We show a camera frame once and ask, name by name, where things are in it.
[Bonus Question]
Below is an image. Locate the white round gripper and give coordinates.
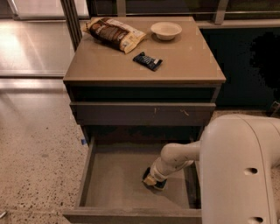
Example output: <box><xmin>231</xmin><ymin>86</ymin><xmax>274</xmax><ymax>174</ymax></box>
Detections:
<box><xmin>143</xmin><ymin>158</ymin><xmax>172</xmax><ymax>186</ymax></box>

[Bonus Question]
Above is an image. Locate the dark green yellow sponge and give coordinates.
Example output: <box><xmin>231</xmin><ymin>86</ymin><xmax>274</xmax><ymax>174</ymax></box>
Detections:
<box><xmin>142</xmin><ymin>167</ymin><xmax>167</xmax><ymax>191</ymax></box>

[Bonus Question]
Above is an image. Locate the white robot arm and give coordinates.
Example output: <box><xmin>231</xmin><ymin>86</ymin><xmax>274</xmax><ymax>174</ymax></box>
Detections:
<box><xmin>143</xmin><ymin>114</ymin><xmax>280</xmax><ymax>224</ymax></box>

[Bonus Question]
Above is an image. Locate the open grey middle drawer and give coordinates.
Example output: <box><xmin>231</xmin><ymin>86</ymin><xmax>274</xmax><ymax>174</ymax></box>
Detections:
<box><xmin>63</xmin><ymin>140</ymin><xmax>202</xmax><ymax>224</ymax></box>

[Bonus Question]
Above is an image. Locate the closed grey top drawer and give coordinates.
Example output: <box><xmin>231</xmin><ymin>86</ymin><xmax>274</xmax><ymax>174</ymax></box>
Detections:
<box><xmin>70</xmin><ymin>101</ymin><xmax>215</xmax><ymax>126</ymax></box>

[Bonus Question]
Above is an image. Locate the grey drawer cabinet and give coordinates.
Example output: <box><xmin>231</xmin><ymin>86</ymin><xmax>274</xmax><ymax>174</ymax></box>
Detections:
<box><xmin>63</xmin><ymin>17</ymin><xmax>226</xmax><ymax>143</ymax></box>

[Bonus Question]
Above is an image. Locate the blue tape piece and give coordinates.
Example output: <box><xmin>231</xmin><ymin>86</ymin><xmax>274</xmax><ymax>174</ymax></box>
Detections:
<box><xmin>80</xmin><ymin>139</ymin><xmax>87</xmax><ymax>145</ymax></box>

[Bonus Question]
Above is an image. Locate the dark blue snack packet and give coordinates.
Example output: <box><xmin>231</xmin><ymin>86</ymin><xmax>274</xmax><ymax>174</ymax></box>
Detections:
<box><xmin>133</xmin><ymin>52</ymin><xmax>163</xmax><ymax>71</ymax></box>

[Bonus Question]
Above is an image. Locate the white ceramic bowl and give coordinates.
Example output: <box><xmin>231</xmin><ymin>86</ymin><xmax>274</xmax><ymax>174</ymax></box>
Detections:
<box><xmin>150</xmin><ymin>22</ymin><xmax>182</xmax><ymax>41</ymax></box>

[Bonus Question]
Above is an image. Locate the brown yellow chip bag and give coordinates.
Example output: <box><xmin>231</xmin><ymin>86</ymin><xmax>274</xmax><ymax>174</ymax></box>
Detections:
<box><xmin>82</xmin><ymin>17</ymin><xmax>146</xmax><ymax>54</ymax></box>

